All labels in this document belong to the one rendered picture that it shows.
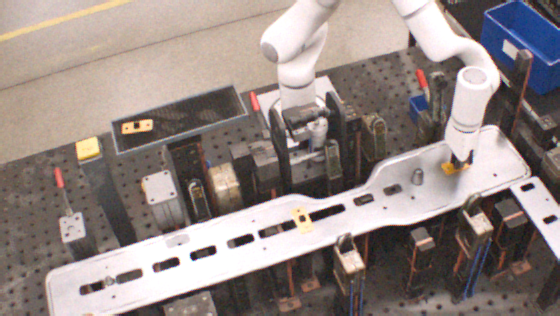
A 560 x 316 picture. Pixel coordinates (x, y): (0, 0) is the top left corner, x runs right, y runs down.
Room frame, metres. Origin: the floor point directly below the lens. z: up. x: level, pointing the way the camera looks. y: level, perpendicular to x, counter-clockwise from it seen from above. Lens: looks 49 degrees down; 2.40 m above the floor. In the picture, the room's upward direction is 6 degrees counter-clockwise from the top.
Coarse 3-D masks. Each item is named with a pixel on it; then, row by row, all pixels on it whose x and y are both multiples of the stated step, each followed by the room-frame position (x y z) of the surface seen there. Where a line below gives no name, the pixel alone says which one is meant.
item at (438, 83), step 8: (432, 72) 1.28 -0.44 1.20; (440, 72) 1.27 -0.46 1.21; (432, 80) 1.25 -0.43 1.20; (440, 80) 1.24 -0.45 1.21; (432, 88) 1.24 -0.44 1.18; (440, 88) 1.22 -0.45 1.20; (432, 96) 1.24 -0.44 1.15; (440, 96) 1.25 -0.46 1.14; (432, 104) 1.23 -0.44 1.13; (440, 104) 1.24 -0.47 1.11; (432, 112) 1.23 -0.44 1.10; (440, 112) 1.24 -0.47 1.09; (432, 120) 1.22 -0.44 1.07; (440, 120) 1.23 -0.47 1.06
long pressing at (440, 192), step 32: (480, 128) 1.24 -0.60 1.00; (384, 160) 1.15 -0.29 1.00; (416, 160) 1.14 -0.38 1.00; (448, 160) 1.13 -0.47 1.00; (480, 160) 1.12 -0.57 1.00; (512, 160) 1.10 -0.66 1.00; (352, 192) 1.05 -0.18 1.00; (416, 192) 1.03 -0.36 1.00; (448, 192) 1.02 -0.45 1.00; (224, 224) 1.00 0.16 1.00; (256, 224) 0.99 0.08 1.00; (320, 224) 0.96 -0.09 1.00; (352, 224) 0.95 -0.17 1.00; (384, 224) 0.94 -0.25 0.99; (96, 256) 0.93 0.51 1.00; (128, 256) 0.92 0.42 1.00; (160, 256) 0.91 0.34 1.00; (224, 256) 0.90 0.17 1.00; (256, 256) 0.89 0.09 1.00; (288, 256) 0.88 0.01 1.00; (64, 288) 0.84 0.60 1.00; (128, 288) 0.83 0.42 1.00; (160, 288) 0.82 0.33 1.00; (192, 288) 0.81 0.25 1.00
